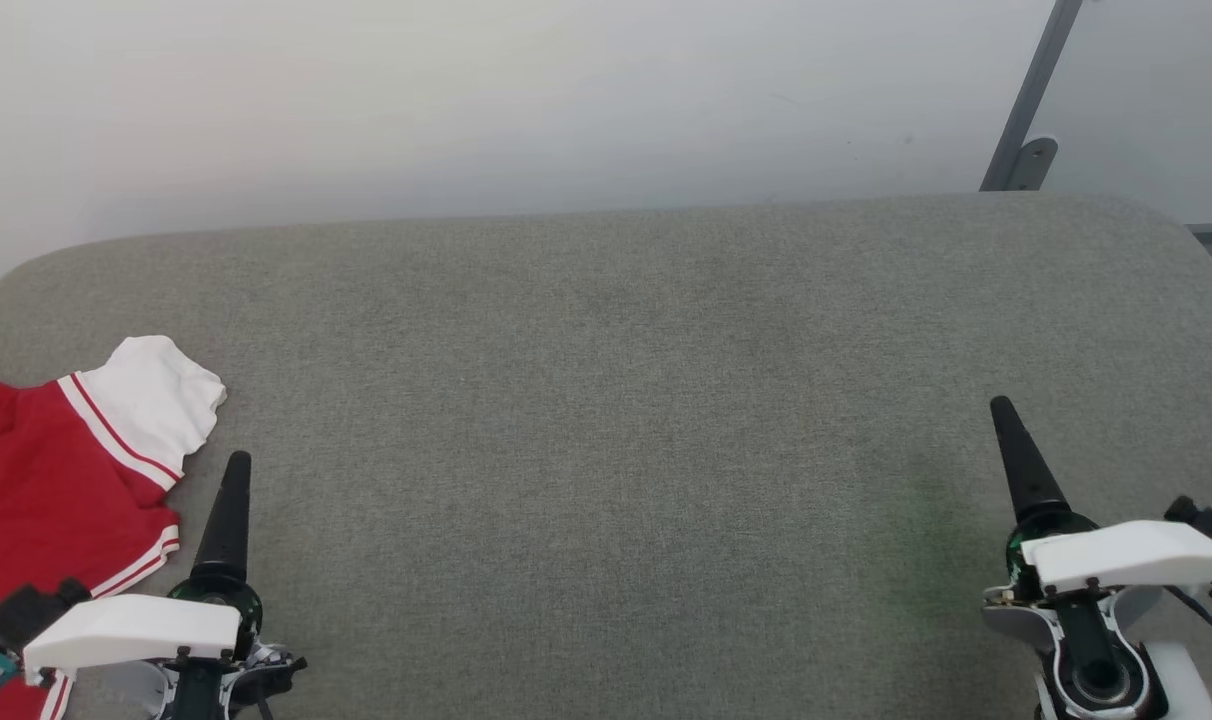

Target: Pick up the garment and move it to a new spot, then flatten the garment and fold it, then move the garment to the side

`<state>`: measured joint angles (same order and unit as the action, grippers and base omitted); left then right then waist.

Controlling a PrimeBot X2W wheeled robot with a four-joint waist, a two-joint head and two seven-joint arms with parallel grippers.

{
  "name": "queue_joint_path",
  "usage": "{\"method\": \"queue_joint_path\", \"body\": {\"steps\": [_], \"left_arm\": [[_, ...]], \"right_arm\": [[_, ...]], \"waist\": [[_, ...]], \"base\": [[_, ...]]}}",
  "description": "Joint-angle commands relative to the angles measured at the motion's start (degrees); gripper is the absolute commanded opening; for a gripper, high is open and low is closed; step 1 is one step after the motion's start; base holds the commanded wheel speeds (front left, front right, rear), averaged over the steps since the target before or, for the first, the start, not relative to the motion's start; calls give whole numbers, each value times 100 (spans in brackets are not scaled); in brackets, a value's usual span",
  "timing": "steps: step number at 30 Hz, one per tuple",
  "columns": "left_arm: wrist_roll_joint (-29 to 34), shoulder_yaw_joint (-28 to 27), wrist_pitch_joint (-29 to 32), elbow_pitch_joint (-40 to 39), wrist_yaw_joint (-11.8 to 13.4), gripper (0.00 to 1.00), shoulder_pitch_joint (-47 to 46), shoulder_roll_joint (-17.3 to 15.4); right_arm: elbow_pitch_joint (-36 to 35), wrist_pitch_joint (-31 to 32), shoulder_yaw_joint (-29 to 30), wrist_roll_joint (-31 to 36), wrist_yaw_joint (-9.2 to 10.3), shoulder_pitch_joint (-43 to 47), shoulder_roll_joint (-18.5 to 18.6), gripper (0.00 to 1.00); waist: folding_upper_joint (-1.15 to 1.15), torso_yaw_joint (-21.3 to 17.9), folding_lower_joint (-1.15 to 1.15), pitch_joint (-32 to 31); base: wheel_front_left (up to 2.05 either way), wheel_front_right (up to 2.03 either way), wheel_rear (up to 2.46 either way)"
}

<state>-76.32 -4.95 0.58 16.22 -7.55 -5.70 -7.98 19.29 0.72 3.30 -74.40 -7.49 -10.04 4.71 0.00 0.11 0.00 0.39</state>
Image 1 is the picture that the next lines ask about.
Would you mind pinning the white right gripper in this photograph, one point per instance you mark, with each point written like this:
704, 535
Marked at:
1126, 555

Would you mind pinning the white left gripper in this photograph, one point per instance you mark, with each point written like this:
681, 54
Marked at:
126, 630

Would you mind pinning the red shirt with white sleeves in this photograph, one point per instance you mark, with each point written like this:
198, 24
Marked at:
36, 480

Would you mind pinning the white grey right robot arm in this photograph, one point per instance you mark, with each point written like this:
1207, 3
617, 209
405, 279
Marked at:
1091, 650

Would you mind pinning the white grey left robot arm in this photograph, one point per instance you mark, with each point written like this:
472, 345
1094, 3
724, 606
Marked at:
266, 675

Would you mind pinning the grey fabric sofa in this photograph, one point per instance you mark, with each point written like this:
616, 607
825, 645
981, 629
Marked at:
606, 450

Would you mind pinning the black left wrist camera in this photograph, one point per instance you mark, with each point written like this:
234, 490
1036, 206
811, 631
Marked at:
26, 610

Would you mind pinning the grey metal wall bracket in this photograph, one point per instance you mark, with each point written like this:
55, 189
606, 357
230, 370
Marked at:
1034, 158

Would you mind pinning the grey metal post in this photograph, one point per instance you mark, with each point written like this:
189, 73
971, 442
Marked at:
1041, 60

